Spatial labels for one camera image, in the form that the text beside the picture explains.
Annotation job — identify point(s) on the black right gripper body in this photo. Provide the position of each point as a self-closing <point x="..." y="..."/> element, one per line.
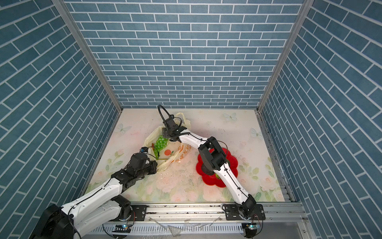
<point x="167" y="134"/>

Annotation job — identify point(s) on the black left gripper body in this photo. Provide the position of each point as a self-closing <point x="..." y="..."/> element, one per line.
<point x="149" y="169"/>

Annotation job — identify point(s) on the yellowish printed plastic bag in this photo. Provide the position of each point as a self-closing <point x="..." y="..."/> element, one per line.
<point x="174" y="152"/>

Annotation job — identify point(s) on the red flower shaped plate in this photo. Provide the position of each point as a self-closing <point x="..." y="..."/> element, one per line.
<point x="211" y="178"/>

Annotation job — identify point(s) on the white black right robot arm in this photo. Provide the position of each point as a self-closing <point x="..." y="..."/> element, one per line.
<point x="214" y="159"/>

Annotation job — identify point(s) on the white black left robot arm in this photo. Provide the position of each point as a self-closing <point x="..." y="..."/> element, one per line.
<point x="77" y="218"/>

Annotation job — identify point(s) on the green fake grapes bunch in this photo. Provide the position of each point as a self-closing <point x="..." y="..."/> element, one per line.
<point x="161" y="143"/>

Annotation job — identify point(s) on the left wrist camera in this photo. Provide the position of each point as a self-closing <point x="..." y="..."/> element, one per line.
<point x="144" y="149"/>

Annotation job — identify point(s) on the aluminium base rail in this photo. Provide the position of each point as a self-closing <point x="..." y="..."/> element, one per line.
<point x="270" y="220"/>

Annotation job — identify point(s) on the aluminium left corner post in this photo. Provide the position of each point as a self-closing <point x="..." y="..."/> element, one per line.
<point x="80" y="40"/>

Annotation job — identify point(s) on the aluminium corner post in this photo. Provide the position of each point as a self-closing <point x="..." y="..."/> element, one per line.
<point x="80" y="40"/>
<point x="305" y="8"/>

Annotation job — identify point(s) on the aluminium right corner post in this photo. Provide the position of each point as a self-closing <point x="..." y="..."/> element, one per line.
<point x="305" y="8"/>

